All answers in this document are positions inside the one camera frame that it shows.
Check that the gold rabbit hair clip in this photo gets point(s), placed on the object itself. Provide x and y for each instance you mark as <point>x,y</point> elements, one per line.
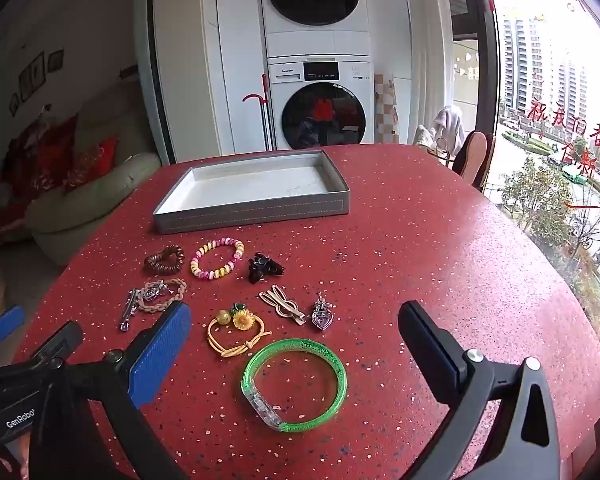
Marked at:
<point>285,307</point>

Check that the beige sofa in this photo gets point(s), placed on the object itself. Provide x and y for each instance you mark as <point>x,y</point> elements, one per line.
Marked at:
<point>105,195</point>

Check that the brown chair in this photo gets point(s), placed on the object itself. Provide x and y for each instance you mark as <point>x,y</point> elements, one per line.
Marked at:
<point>475,157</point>

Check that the white tall cabinet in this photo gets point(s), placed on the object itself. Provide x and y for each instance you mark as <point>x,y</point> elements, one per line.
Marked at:
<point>205,60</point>

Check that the silver bar clip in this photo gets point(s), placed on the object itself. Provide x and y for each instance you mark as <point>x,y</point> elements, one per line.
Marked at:
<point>126,312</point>

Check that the grey shallow box tray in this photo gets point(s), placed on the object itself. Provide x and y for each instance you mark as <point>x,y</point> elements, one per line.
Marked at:
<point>250,185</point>

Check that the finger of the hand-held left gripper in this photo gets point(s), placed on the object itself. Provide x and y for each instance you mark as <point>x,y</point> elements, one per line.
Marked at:
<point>55,347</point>
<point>5,324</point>

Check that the white towel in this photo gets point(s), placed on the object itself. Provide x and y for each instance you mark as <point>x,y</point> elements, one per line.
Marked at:
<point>449,125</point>

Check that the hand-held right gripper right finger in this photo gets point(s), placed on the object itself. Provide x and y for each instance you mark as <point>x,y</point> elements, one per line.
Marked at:
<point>430,350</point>

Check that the green glitter bangle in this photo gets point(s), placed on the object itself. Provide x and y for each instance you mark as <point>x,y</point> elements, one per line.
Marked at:
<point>341,380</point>

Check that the red window decal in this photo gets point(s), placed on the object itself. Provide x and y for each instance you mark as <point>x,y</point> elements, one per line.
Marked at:
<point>580,132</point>

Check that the red patterned blanket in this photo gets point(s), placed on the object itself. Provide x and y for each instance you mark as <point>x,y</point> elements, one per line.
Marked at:
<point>30,170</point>

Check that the black hair claw clip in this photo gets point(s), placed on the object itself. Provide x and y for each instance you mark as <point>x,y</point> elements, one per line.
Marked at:
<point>262,267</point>

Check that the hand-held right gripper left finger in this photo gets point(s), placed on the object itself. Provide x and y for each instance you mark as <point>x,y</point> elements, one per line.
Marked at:
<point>160,355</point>

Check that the small square picture frame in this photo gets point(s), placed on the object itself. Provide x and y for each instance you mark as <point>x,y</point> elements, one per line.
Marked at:
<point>55,60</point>

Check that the red embroidered cushion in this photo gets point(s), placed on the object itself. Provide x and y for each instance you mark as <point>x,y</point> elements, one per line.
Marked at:
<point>92,162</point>

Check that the white tumble dryer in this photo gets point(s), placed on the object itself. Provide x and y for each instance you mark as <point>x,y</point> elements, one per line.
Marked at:
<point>312,35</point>

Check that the large picture frame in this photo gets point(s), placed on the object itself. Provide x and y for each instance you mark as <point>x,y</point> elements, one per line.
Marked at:
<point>32,77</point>

